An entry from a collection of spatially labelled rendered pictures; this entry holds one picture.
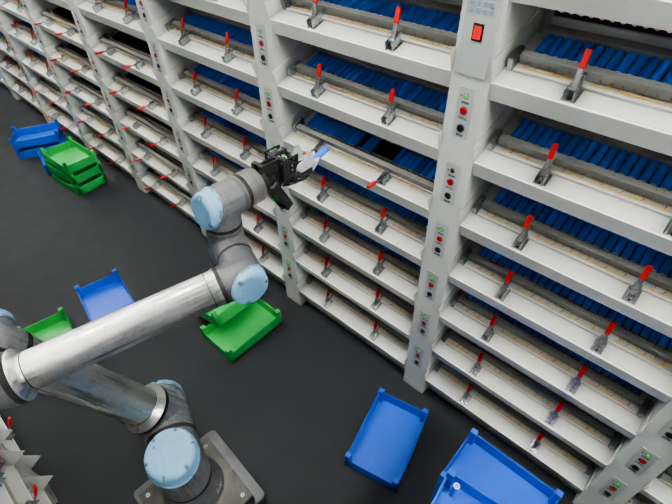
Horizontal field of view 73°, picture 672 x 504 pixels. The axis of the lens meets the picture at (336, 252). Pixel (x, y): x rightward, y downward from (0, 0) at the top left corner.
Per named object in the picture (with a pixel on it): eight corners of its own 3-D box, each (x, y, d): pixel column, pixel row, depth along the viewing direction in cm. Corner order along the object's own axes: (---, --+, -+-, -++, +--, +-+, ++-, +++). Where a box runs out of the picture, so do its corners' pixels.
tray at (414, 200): (430, 220, 131) (428, 199, 123) (286, 149, 161) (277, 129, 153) (468, 174, 137) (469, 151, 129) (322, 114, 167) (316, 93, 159)
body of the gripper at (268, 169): (301, 153, 115) (265, 171, 108) (302, 181, 120) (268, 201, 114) (280, 142, 118) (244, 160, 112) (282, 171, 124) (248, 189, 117)
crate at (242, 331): (231, 363, 195) (227, 352, 190) (203, 337, 205) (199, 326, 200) (282, 321, 211) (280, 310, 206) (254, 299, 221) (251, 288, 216)
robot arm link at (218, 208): (191, 223, 109) (183, 188, 103) (232, 201, 116) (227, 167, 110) (215, 240, 105) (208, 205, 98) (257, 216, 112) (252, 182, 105)
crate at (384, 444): (396, 493, 156) (398, 484, 151) (344, 464, 163) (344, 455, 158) (426, 419, 175) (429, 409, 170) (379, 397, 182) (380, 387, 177)
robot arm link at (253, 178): (256, 213, 111) (231, 197, 116) (271, 204, 114) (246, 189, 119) (252, 182, 105) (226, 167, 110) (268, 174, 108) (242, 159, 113)
